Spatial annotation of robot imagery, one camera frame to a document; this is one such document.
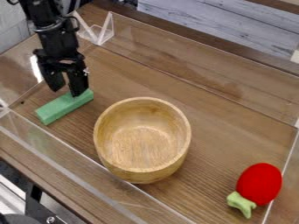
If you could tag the black metal table frame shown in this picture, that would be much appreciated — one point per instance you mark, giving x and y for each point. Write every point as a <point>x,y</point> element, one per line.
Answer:
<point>36,213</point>

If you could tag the green rectangular block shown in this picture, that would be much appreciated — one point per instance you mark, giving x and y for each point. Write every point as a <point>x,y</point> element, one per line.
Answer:
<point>55,109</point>

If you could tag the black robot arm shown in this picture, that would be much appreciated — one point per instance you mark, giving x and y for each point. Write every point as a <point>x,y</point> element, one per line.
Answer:
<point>42,12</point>

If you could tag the clear acrylic corner bracket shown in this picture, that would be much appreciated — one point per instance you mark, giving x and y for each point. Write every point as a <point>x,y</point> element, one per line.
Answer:
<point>96,34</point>

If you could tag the clear acrylic fence panel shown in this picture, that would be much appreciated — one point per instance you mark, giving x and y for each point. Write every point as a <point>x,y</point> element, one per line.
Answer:
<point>58,153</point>

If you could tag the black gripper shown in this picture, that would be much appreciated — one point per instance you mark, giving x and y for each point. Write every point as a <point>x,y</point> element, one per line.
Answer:
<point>59,57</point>

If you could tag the red plush radish toy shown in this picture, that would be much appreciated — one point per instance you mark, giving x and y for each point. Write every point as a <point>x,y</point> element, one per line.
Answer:
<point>258,187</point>

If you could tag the brown wooden bowl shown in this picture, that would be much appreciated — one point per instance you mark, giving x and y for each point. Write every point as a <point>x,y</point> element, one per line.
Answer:
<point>142,137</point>

